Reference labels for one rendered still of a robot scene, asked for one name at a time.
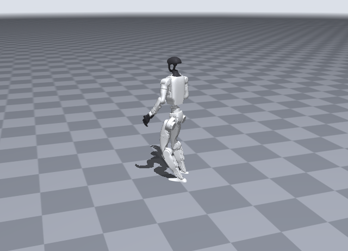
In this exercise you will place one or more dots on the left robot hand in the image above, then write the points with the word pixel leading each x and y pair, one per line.
pixel 147 119

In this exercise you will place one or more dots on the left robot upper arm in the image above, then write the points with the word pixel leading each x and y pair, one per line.
pixel 165 82

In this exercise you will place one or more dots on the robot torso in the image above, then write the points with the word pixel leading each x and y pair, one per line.
pixel 175 96

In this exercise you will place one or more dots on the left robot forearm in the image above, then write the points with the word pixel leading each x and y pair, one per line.
pixel 156 108

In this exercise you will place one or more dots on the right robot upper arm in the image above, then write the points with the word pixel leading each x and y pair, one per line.
pixel 186 88

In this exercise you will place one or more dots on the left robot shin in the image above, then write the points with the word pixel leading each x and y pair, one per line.
pixel 172 163

